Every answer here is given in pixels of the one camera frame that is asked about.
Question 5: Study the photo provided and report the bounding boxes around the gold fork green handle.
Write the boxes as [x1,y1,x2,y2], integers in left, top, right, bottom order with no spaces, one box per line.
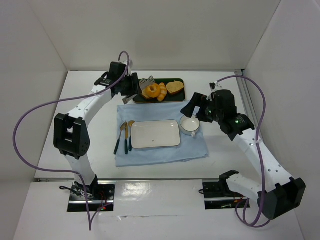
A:
[113,121,127,155]

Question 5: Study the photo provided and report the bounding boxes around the gold knife green handle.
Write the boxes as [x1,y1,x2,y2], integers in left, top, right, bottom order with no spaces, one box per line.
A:
[124,122,129,155]

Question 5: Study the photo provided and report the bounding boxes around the white rectangular plate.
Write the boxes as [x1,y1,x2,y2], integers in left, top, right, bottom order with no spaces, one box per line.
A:
[131,120,181,149]

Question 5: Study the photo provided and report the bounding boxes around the left bread slice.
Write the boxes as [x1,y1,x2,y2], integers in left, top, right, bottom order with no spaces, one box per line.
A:
[140,92,151,100]

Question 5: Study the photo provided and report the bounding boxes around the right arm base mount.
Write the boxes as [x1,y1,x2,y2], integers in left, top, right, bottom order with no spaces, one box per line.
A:
[198,181,247,210]

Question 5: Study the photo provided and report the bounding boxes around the right bread slice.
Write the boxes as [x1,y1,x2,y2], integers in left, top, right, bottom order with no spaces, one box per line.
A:
[166,80,185,95]

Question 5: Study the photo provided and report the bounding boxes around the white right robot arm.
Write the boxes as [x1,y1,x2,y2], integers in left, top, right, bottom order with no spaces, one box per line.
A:
[180,90,306,220]

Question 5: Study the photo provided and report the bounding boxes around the metal serving tongs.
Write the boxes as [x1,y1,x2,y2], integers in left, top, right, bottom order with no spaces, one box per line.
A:
[122,75,155,105]

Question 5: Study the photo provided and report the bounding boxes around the white bowl with handles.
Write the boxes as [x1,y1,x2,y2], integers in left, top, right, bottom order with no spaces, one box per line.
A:
[179,115,201,138]

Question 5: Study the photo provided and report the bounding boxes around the light blue cloth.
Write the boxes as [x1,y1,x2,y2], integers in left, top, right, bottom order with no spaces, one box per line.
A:
[115,101,209,167]

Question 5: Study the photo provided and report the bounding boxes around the bread slice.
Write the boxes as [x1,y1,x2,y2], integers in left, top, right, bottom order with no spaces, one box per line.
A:
[166,80,185,95]
[140,92,151,100]

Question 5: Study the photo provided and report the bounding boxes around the aluminium rail right side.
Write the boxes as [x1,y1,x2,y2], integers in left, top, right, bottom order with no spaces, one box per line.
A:
[236,77,258,126]

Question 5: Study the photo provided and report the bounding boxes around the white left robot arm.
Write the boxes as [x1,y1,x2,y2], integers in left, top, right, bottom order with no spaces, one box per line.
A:
[53,61,139,194]

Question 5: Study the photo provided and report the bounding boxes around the small golden bread roll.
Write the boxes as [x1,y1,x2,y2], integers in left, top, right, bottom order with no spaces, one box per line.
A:
[157,82,168,102]

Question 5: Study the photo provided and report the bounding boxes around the orange bagel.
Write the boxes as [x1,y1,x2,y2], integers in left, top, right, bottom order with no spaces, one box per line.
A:
[145,83,161,98]

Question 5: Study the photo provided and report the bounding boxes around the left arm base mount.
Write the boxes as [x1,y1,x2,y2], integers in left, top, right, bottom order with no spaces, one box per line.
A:
[59,181,116,213]

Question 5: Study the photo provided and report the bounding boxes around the gold spoon green handle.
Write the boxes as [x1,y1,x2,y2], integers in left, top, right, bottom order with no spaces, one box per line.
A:
[128,120,135,152]

